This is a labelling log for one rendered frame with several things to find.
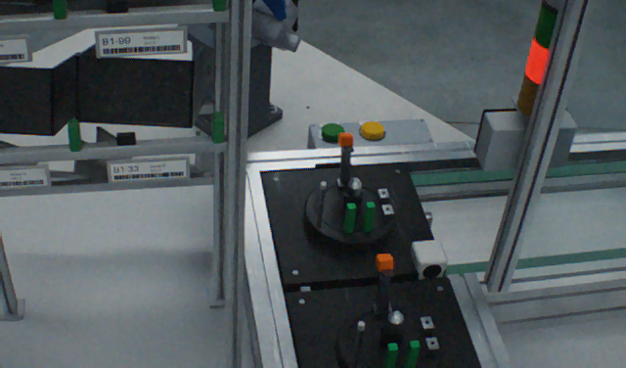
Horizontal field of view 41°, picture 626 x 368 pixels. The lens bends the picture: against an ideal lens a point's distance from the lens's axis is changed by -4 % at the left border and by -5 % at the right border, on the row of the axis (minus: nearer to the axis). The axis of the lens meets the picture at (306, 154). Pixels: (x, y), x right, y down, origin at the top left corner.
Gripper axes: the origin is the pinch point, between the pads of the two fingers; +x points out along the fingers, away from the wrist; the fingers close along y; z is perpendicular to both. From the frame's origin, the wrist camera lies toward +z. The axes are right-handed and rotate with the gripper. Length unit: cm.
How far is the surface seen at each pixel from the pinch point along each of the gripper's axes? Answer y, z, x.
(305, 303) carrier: 14.3, -11.7, 36.5
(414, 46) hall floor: 232, 0, -77
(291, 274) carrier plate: 16.8, -13.2, 31.5
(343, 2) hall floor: 241, -23, -111
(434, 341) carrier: 12.3, 4.3, 46.7
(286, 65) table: 65, -16, -19
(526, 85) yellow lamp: 3.2, 26.0, 21.0
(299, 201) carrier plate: 26.2, -11.5, 19.4
